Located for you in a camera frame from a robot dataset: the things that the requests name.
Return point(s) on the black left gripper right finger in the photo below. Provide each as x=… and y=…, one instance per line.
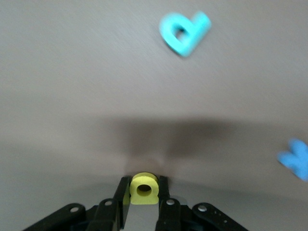
x=168, y=216

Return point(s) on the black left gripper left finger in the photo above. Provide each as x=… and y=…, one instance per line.
x=108, y=216

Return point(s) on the yellow foam letter a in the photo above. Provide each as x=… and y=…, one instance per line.
x=134, y=195

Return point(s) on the blue foam letter m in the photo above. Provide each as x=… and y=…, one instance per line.
x=296, y=158

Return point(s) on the teal foam letter p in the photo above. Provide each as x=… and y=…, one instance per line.
x=201, y=22

